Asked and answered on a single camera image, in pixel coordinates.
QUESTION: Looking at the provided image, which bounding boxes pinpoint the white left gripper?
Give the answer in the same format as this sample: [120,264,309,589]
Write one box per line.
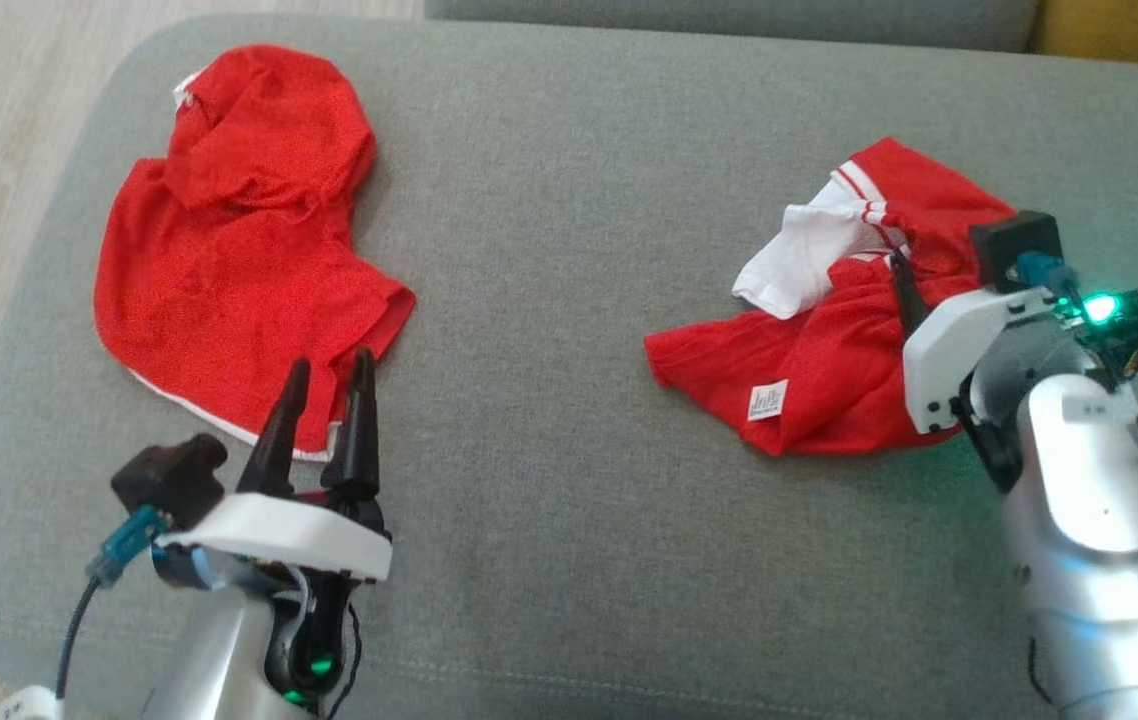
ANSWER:
[154,347,395,641]

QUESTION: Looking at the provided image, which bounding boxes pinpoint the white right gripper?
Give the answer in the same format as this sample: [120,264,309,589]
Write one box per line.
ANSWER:
[889,252,1070,436]

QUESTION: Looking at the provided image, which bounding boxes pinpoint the red white basketball jersey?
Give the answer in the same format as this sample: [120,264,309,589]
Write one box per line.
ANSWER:
[644,137,1020,458]

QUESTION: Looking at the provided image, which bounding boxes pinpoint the red shorts with white trim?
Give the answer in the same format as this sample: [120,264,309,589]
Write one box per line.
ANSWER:
[94,44,417,463]

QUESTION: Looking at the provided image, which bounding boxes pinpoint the grey fabric sofa seat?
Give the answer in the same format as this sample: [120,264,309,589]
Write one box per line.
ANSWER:
[0,12,1138,720]

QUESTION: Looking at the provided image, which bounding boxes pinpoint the grey sofa backrest cushion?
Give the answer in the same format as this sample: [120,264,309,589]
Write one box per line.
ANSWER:
[424,0,1045,53]

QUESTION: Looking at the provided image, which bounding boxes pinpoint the yellow sofa cushion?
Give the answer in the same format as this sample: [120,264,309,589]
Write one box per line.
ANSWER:
[1029,0,1138,69]

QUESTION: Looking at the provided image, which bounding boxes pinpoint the black left cable teal plug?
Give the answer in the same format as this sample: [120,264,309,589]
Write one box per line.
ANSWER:
[54,505,168,701]

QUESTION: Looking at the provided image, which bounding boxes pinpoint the white cable label tag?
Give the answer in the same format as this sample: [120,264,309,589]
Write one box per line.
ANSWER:
[0,688,65,720]

